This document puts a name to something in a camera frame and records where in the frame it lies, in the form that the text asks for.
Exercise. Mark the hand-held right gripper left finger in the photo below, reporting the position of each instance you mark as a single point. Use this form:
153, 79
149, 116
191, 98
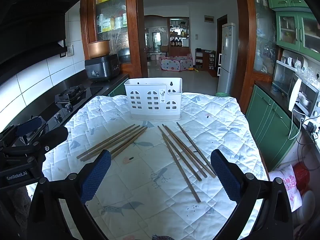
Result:
96, 177

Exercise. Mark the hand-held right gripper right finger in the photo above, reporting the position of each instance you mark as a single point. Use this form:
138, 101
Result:
225, 177

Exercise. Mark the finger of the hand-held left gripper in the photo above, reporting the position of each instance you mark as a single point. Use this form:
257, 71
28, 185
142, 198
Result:
55, 135
28, 127

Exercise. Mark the wooden chopstick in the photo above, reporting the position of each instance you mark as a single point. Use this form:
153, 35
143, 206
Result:
125, 141
125, 145
180, 154
193, 143
106, 140
117, 142
190, 151
187, 154
112, 141
182, 170

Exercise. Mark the white plastic utensil holder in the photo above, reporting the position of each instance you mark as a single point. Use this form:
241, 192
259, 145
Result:
152, 97

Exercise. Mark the metal stove knob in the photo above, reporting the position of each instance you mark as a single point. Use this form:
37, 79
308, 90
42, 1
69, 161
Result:
68, 107
58, 117

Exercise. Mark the black gas burner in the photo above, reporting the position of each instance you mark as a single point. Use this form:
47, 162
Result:
70, 93

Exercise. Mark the white quilted printed blanket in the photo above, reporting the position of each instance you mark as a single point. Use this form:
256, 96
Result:
150, 192

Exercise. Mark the black glass gas cooktop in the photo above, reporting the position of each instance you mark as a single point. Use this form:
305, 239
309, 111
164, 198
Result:
92, 91

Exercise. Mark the white printed bag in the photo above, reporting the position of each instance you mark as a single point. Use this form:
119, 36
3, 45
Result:
287, 187

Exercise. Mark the green lower cabinets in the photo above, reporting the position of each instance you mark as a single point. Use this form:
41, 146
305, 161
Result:
267, 120

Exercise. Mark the red plastic bag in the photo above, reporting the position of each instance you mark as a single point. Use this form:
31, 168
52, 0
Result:
301, 177

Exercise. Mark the small green lower cabinet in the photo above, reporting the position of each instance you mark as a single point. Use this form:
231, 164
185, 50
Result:
117, 90

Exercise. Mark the green waste basket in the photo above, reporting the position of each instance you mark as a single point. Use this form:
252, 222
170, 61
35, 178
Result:
222, 94

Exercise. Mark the black rice cooker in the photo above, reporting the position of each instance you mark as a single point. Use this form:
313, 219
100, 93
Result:
102, 67

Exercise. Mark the copper inner pot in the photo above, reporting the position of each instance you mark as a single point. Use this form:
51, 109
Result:
98, 50

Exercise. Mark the power strip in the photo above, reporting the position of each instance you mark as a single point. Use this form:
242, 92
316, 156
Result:
312, 126

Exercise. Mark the black range hood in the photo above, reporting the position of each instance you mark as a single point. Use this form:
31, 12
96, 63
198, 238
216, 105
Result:
32, 25

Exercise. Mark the dark metal pot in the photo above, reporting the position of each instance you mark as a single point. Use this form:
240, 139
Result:
124, 55

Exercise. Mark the yellow toy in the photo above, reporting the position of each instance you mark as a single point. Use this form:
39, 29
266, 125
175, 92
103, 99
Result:
193, 69

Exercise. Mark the white toaster oven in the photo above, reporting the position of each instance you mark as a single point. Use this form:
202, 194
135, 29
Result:
307, 97

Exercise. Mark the white dish shelf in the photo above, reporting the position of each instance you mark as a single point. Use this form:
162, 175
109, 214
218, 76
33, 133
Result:
282, 75

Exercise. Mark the wooden shoe rack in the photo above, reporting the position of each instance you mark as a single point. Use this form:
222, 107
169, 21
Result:
205, 60

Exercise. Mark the white refrigerator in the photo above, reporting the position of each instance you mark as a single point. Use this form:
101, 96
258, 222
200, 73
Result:
226, 55

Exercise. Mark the polka-dot play tent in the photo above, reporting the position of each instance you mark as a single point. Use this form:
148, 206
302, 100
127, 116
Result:
175, 63

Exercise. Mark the wooden glass-door cabinet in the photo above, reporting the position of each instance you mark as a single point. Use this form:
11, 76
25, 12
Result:
247, 55
132, 30

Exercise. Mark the dark wooden door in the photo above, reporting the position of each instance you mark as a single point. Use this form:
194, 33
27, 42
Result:
222, 32

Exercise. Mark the wooden display cabinet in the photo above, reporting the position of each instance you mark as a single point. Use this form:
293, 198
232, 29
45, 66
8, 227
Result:
178, 32

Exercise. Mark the white wall outlet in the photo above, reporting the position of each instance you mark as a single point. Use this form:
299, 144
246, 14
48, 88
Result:
70, 50

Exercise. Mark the wall electrical box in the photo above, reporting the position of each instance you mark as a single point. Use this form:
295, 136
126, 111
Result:
209, 19

